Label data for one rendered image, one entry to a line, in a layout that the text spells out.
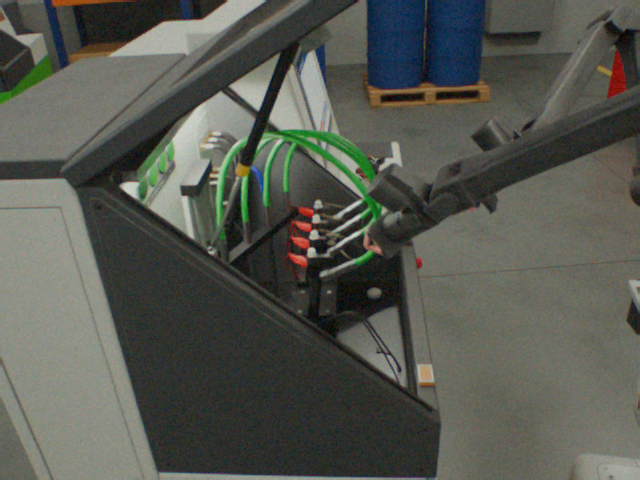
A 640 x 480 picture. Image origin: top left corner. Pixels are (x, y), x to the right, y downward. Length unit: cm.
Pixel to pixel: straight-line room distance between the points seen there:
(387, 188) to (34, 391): 78
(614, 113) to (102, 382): 97
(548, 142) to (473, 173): 12
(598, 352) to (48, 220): 245
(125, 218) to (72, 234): 10
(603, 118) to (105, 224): 74
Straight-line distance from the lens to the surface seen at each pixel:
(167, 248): 95
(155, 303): 102
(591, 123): 89
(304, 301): 140
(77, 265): 103
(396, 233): 103
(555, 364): 281
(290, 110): 155
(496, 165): 91
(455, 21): 604
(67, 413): 128
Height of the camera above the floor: 180
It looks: 30 degrees down
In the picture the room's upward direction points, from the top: 3 degrees counter-clockwise
